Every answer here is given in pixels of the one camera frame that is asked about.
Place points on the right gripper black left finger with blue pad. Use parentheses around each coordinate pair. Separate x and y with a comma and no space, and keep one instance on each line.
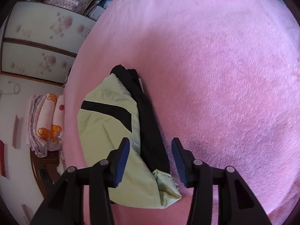
(64,202)

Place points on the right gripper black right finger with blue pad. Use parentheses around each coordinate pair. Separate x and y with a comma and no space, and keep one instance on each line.
(237,203)

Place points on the light green black jacket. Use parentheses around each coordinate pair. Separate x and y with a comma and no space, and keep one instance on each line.
(116,109)

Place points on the folded lilac patterned quilt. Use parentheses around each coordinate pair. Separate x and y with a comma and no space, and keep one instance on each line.
(36,143)

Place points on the folded pink bear quilt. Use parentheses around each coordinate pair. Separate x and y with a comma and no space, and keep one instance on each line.
(50,122)

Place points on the pink fleece bed blanket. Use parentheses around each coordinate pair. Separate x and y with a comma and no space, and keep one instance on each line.
(222,75)

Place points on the floral sliding wardrobe door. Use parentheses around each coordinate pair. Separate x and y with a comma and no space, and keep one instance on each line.
(40,42)

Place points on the pink wall shelf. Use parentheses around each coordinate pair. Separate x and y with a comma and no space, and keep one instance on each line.
(15,131)

